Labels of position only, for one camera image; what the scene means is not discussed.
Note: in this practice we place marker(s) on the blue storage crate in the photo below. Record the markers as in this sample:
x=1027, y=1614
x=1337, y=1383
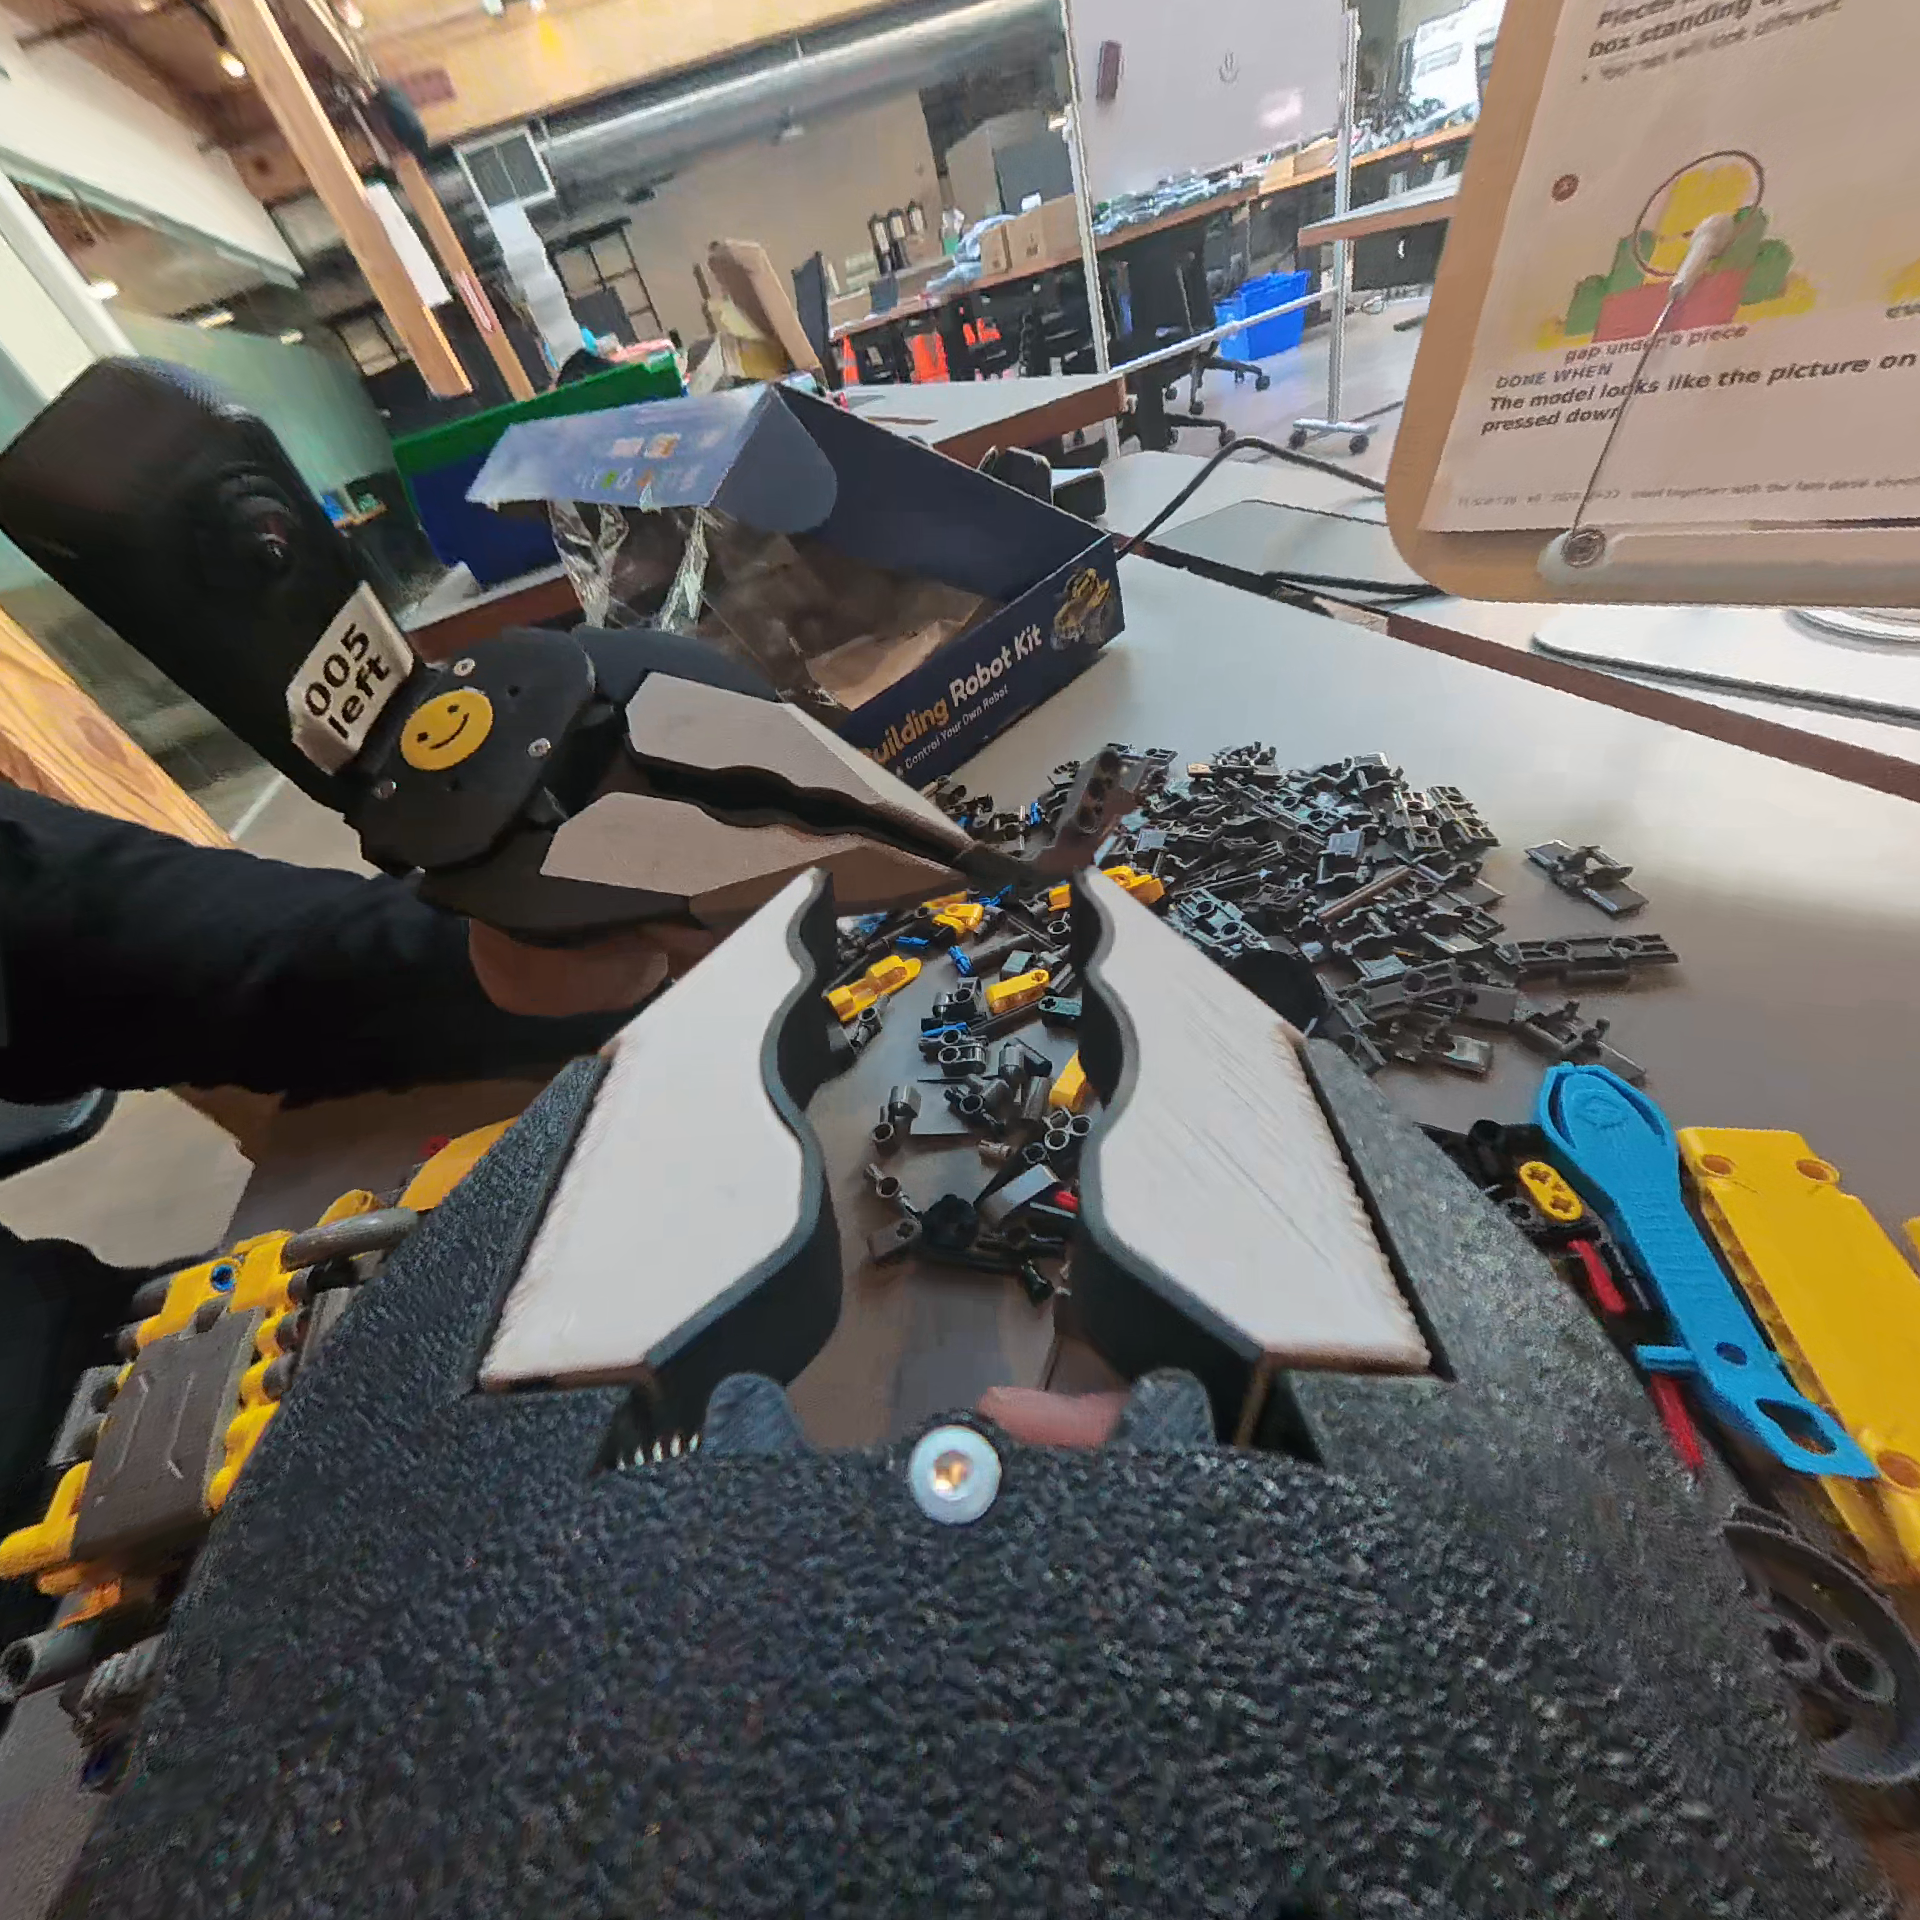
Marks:
x=1267, y=317

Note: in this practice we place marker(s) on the clear plastic bag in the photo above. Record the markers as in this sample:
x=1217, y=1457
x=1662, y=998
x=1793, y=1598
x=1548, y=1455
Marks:
x=721, y=586

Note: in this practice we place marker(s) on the person's left hand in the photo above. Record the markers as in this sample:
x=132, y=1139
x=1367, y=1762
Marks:
x=571, y=975

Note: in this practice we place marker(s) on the mobile whiteboard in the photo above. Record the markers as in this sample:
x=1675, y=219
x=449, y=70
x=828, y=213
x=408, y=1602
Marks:
x=1200, y=90

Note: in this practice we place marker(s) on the pile of black track links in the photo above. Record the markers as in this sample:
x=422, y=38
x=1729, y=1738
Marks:
x=1320, y=886

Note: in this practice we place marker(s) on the silver air duct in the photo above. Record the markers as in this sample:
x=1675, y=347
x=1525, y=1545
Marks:
x=781, y=90

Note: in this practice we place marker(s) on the partly built yellow robot vehicle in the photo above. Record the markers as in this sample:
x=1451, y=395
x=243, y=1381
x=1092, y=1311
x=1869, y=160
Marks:
x=166, y=1411

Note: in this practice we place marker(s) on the pale desk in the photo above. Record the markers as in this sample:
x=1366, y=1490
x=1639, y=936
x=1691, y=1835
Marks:
x=1500, y=662

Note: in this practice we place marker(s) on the grey toothed wheel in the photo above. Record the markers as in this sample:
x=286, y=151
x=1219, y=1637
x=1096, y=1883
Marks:
x=1845, y=1665

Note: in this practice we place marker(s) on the grey desk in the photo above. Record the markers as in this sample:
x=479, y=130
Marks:
x=1725, y=901

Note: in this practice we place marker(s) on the long yellow panel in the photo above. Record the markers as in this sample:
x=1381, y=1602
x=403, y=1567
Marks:
x=1800, y=1275

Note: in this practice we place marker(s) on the black office chair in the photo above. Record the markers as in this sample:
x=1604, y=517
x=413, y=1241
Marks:
x=1195, y=345

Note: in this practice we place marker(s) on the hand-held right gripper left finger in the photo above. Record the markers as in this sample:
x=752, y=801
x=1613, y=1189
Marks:
x=676, y=1185

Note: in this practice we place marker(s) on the blue brick separator tool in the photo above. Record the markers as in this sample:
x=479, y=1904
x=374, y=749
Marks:
x=1636, y=1185

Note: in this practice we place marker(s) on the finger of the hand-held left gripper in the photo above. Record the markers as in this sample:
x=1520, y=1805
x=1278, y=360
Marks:
x=751, y=743
x=676, y=849

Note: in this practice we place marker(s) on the blue bin with green lid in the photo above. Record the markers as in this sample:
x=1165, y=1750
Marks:
x=495, y=422

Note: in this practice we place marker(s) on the blue cardboard kit box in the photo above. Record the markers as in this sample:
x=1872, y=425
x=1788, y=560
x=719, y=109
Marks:
x=901, y=495

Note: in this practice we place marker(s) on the person's left forearm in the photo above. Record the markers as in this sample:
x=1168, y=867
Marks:
x=225, y=960

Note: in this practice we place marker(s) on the instruction sheet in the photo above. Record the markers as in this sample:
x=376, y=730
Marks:
x=1725, y=406

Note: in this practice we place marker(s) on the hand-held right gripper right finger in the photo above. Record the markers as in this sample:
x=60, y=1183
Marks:
x=1244, y=1185

